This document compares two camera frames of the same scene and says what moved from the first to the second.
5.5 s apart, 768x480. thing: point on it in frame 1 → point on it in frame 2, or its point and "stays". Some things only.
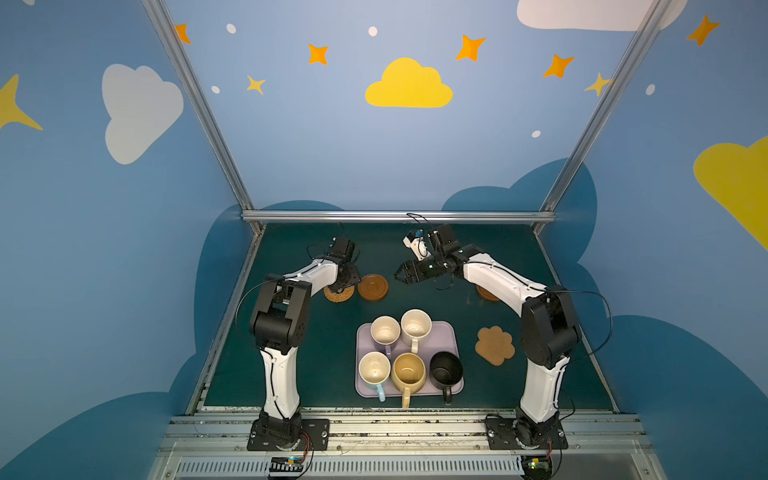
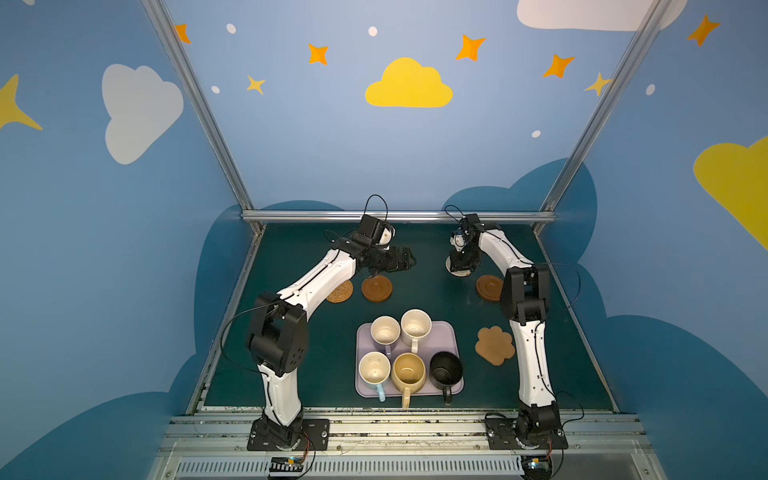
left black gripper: (346, 276) → (390, 258)
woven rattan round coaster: (339, 297) stays
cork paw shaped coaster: (494, 345) stays
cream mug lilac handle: (385, 330) stays
